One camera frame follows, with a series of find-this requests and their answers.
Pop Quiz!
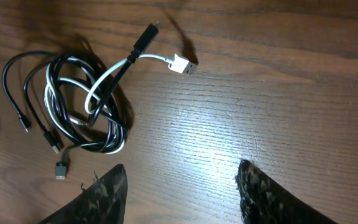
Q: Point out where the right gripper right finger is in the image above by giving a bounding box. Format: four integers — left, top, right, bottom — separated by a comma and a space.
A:
236, 160, 334, 224

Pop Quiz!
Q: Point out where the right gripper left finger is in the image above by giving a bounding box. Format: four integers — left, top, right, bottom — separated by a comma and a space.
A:
41, 164, 128, 224

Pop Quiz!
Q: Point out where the black USB cable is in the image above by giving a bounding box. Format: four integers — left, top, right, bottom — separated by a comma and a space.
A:
1, 23, 160, 181

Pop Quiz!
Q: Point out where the white USB cable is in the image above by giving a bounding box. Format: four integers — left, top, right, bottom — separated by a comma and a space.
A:
44, 53, 199, 155

